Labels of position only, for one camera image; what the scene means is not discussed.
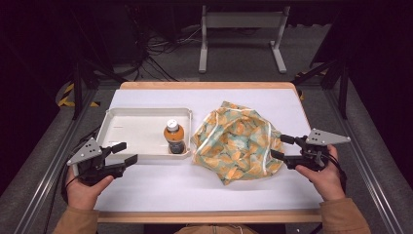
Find left hand-held gripper black cable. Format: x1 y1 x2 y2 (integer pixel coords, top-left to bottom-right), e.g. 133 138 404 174
59 128 100 205

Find yellow black hazard tape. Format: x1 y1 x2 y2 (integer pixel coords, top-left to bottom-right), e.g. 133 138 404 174
56 82 100 108

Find black metal stand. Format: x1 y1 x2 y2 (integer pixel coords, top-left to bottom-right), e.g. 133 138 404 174
291 58 351 120
67 6 129 121

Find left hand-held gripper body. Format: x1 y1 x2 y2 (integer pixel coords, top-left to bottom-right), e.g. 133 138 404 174
66 136 126 187

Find person's left hand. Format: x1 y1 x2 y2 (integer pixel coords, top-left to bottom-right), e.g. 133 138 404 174
64 165 115 211

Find aluminium rail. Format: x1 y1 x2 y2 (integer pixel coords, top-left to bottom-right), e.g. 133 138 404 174
13 89 98 234
324 87 407 234

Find white metal stand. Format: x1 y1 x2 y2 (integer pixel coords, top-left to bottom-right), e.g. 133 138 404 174
198 4 291 74

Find bundle of black floor cables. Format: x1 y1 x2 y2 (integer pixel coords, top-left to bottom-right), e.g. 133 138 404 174
128 22 203 82

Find white table mat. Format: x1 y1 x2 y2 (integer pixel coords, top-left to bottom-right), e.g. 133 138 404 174
94 89 324 213

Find wooden table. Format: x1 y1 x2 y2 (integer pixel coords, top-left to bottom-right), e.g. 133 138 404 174
96 81 322 224

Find right hand-held gripper black cable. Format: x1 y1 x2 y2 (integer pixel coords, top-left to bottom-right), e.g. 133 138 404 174
325 151 348 193

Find white plastic tray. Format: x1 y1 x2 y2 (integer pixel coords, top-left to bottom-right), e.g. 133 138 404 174
96 107 193 161

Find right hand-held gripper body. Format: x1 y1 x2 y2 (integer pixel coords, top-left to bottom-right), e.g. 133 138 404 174
285 128 352 173

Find person's tan torso clothing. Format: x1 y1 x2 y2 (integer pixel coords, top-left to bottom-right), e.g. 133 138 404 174
174 223 261 234

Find orange print cloth bag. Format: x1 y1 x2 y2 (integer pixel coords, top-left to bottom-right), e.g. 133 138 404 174
190 100 285 186

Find orange drink bottle white cap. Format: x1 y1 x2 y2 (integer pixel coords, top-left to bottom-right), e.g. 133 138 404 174
163 118 186 155

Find hand-held gripper black cable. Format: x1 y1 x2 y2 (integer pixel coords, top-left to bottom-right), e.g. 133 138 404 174
59 128 100 205
325 151 348 193

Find person's right hand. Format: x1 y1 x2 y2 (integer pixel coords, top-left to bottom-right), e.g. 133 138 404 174
294 144 347 202

